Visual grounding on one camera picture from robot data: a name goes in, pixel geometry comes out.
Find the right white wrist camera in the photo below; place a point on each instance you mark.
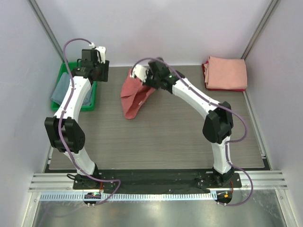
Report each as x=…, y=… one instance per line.
x=140, y=72

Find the folded light pink t shirt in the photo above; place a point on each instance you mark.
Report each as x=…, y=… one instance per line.
x=226, y=73

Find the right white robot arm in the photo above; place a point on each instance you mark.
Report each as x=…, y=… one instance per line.
x=218, y=122

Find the green plastic bin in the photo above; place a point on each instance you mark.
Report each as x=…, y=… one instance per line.
x=83, y=109

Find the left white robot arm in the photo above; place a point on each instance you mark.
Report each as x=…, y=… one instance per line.
x=63, y=130

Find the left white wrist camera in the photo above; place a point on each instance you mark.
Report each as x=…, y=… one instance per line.
x=101, y=52

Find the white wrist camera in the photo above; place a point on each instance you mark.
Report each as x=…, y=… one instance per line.
x=140, y=72
x=101, y=52

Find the aluminium frame rail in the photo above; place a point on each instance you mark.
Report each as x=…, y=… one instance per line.
x=59, y=182

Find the white slotted cable duct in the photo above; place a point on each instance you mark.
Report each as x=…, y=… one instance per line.
x=94, y=196

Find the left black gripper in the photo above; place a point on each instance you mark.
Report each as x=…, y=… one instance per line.
x=103, y=76

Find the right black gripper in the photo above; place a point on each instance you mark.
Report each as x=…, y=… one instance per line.
x=148, y=81

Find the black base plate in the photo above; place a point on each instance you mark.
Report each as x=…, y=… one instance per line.
x=157, y=180

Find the blue grey t shirt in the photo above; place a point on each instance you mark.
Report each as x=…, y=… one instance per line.
x=61, y=90

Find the coral red t shirt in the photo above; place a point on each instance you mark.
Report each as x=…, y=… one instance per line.
x=133, y=95

